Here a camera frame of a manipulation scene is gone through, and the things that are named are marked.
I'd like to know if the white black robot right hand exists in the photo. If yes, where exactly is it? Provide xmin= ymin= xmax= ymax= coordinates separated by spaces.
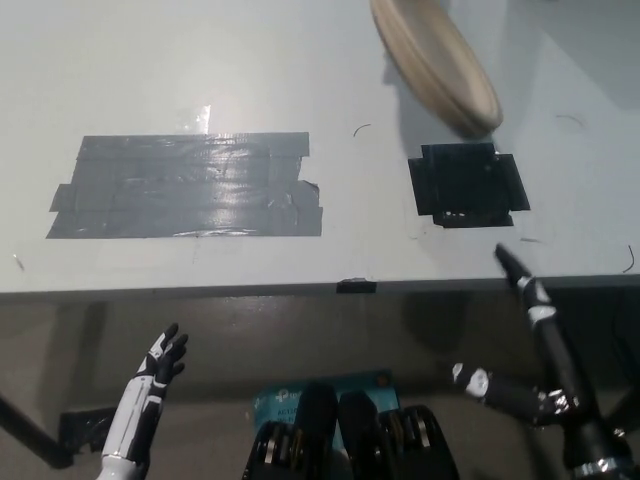
xmin=451 ymin=243 xmax=632 ymax=472

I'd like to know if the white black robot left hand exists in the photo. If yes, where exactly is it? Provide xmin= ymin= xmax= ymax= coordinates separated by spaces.
xmin=101 ymin=322 xmax=190 ymax=464

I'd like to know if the stack of beige paper plates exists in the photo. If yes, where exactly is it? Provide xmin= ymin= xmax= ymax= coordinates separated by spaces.
xmin=369 ymin=0 xmax=504 ymax=141

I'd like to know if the black tape on floor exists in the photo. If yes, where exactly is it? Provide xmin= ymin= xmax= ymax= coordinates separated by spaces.
xmin=59 ymin=406 xmax=120 ymax=455

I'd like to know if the black table leg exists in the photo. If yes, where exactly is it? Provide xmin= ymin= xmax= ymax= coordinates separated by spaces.
xmin=0 ymin=393 xmax=77 ymax=470

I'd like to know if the teal cardboard box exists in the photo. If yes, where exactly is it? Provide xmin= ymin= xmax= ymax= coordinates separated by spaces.
xmin=251 ymin=368 xmax=402 ymax=451

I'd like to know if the black tape square patch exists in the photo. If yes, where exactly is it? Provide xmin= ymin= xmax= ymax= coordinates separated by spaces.
xmin=407 ymin=142 xmax=532 ymax=230

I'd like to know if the small black tape strip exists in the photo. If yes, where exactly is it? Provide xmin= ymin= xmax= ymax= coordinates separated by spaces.
xmin=335 ymin=276 xmax=378 ymax=295

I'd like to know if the clear tape piece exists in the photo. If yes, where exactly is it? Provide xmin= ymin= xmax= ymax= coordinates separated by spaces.
xmin=172 ymin=103 xmax=212 ymax=135

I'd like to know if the grey duct tape patch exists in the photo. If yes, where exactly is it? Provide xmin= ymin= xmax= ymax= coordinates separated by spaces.
xmin=45 ymin=131 xmax=324 ymax=241

